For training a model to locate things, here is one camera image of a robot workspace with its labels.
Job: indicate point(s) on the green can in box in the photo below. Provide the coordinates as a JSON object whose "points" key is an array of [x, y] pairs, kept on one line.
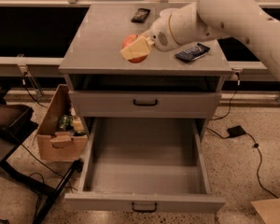
{"points": [[65, 123]]}

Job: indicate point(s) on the black upper drawer handle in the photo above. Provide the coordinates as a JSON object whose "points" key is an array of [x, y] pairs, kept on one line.
{"points": [[145, 103]]}

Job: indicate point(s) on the red apple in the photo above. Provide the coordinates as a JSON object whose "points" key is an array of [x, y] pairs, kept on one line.
{"points": [[127, 41]]}

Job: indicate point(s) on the cardboard sheet on floor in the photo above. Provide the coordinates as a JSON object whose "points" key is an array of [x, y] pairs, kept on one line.
{"points": [[268, 210]]}

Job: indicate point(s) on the dark blue snack bar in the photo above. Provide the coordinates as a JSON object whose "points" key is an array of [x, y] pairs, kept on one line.
{"points": [[192, 54]]}

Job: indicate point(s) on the black snack packet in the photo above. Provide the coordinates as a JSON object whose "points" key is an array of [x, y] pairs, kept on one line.
{"points": [[140, 15]]}

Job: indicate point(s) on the closed grey upper drawer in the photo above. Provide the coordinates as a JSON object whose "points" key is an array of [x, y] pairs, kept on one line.
{"points": [[124, 104]]}

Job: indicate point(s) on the black drawer handle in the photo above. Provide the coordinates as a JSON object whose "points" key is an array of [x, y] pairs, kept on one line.
{"points": [[145, 103], [144, 207]]}

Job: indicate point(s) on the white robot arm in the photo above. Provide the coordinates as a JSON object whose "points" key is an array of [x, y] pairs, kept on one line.
{"points": [[206, 20]]}

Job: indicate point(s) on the black folding table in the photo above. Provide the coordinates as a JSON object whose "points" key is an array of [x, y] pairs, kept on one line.
{"points": [[40, 188]]}

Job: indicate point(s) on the yellow bottle in box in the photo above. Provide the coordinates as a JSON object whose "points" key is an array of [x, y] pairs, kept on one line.
{"points": [[77, 123]]}

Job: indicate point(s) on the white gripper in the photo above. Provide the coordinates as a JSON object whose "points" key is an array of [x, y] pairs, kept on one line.
{"points": [[159, 32]]}

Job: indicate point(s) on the grey drawer cabinet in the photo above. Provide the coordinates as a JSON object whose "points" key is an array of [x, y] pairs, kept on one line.
{"points": [[93, 61]]}

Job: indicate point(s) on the open grey drawer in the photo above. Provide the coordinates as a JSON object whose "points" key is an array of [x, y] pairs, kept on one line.
{"points": [[144, 161]]}

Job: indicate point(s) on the white bowl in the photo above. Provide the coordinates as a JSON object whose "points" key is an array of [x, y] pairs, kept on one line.
{"points": [[167, 11]]}

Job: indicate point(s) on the brown cardboard box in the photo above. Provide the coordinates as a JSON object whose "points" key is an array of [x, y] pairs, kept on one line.
{"points": [[54, 144]]}

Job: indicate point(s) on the black power adapter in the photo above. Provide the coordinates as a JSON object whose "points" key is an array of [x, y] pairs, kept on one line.
{"points": [[236, 131]]}

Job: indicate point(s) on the black lower drawer handle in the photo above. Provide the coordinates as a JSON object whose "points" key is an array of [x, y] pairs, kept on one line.
{"points": [[144, 207]]}

